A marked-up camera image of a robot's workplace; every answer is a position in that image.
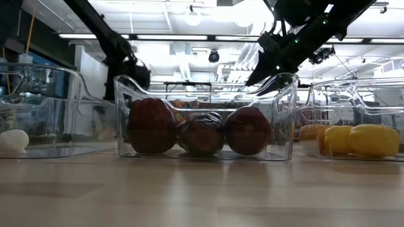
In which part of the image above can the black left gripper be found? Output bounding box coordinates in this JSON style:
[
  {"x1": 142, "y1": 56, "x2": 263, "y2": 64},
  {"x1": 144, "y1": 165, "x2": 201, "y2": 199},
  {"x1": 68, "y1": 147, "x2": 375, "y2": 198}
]
[{"x1": 105, "y1": 56, "x2": 152, "y2": 102}]

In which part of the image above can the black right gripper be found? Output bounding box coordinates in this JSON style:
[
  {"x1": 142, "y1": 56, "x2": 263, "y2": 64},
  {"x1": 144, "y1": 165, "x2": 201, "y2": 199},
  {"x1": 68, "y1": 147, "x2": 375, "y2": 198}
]
[{"x1": 245, "y1": 32, "x2": 299, "y2": 97}]

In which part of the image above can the red apple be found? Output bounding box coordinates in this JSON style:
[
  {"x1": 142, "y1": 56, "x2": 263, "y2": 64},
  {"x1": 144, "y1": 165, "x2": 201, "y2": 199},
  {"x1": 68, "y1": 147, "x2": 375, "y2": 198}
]
[
  {"x1": 127, "y1": 97, "x2": 178, "y2": 154},
  {"x1": 177, "y1": 111, "x2": 225, "y2": 156},
  {"x1": 224, "y1": 105, "x2": 274, "y2": 156}
]

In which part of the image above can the white garlic bulb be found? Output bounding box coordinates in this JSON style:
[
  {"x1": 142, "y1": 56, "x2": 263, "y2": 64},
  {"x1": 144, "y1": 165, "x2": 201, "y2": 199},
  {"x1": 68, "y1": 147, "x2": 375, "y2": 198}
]
[{"x1": 0, "y1": 129, "x2": 30, "y2": 155}]

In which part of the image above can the white conduit bundle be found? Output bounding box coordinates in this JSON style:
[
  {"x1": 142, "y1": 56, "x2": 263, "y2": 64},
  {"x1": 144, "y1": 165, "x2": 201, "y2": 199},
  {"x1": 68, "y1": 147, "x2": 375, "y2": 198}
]
[{"x1": 235, "y1": 8, "x2": 293, "y2": 72}]

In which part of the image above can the clear plastic basket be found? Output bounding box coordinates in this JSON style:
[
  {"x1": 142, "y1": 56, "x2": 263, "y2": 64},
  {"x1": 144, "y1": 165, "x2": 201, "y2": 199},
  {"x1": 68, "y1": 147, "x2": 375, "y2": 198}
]
[
  {"x1": 0, "y1": 62, "x2": 118, "y2": 160},
  {"x1": 298, "y1": 77, "x2": 404, "y2": 163},
  {"x1": 112, "y1": 73, "x2": 299, "y2": 162}
]

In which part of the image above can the colourful patterned cloth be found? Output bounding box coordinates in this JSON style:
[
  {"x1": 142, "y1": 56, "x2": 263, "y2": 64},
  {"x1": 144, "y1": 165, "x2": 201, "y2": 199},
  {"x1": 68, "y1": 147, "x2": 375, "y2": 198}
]
[{"x1": 172, "y1": 99, "x2": 203, "y2": 125}]

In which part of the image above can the long linear light fixture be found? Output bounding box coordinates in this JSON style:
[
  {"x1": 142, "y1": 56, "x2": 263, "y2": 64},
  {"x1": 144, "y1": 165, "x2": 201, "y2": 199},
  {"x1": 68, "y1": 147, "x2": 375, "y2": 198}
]
[{"x1": 58, "y1": 33, "x2": 404, "y2": 44}]

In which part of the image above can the round white pendant lamp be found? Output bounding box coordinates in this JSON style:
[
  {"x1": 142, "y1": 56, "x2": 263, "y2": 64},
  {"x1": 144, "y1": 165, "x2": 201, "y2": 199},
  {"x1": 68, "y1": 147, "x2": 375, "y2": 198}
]
[{"x1": 184, "y1": 4, "x2": 203, "y2": 27}]

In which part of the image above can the black hanging camera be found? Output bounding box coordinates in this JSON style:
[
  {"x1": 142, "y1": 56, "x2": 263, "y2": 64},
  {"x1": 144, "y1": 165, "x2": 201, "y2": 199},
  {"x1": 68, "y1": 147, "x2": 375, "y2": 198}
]
[
  {"x1": 207, "y1": 49, "x2": 221, "y2": 64},
  {"x1": 308, "y1": 46, "x2": 336, "y2": 66}
]

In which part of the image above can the yellow cable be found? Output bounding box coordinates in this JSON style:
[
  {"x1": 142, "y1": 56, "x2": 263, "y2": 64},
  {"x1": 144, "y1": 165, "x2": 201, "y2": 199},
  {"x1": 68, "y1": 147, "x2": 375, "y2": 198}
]
[{"x1": 24, "y1": 12, "x2": 36, "y2": 56}]

